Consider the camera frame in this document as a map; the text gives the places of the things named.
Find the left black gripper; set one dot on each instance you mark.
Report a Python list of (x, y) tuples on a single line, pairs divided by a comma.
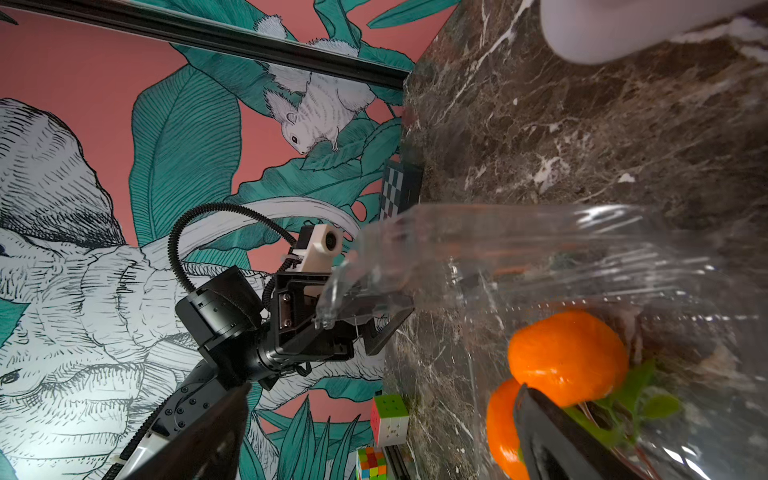
[(294, 341)]

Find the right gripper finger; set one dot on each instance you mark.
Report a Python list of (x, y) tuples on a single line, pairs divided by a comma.
[(554, 446)]

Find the orange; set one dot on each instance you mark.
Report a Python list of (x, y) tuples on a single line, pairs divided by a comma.
[(503, 440), (572, 357)]

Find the clear container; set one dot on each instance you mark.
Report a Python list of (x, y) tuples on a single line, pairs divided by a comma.
[(694, 402)]

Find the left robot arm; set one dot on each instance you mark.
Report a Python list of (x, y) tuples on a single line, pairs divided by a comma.
[(227, 319)]

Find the red cube on table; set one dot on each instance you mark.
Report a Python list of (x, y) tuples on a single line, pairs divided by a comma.
[(389, 420)]

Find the black white checkerboard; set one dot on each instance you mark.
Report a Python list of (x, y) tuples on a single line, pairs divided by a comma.
[(401, 186)]

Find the white plastic basket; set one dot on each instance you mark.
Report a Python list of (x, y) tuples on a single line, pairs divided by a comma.
[(591, 32)]

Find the colourful cube on rail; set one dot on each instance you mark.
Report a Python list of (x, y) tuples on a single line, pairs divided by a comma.
[(371, 464)]

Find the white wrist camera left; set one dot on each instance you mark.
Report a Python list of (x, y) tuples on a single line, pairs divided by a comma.
[(317, 247)]

